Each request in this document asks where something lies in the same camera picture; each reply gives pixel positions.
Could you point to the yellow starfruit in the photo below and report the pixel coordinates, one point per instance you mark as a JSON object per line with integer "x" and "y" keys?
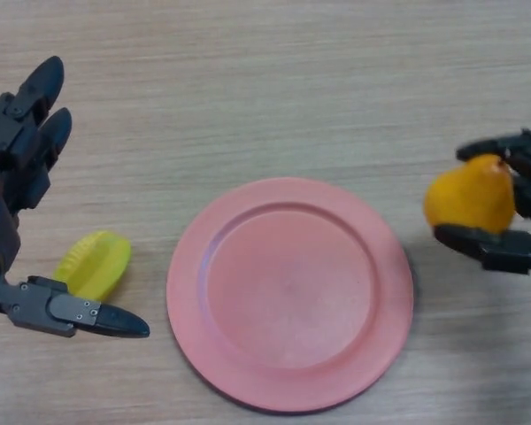
{"x": 99, "y": 261}

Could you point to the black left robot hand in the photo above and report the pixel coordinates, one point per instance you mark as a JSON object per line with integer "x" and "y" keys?
{"x": 0, "y": 230}

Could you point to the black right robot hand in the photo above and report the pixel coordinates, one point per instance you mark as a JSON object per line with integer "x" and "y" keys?
{"x": 504, "y": 252}

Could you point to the yellow pear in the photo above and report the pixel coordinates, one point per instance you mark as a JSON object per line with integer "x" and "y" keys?
{"x": 469, "y": 199}

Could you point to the pink round plate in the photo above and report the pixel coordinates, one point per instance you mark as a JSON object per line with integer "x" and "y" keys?
{"x": 290, "y": 301}

